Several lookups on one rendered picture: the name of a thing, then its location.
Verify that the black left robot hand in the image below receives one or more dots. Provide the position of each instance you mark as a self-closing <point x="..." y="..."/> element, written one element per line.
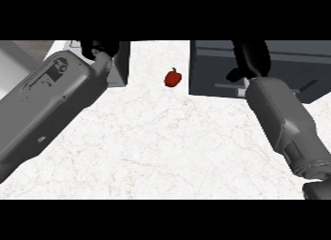
<point x="101" y="46"/>

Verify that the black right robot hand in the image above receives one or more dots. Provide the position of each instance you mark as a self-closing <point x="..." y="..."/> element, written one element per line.
<point x="252" y="59"/>

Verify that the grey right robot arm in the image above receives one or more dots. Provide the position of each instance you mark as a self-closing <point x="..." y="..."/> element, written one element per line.
<point x="283" y="118"/>

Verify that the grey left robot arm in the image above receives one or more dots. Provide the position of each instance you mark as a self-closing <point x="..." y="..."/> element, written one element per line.
<point x="39" y="106"/>

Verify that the dark grey drawer cabinet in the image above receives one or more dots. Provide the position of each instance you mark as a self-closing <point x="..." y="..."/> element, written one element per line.
<point x="307" y="68"/>

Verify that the red bell pepper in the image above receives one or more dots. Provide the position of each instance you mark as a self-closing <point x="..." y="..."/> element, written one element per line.
<point x="172" y="78"/>

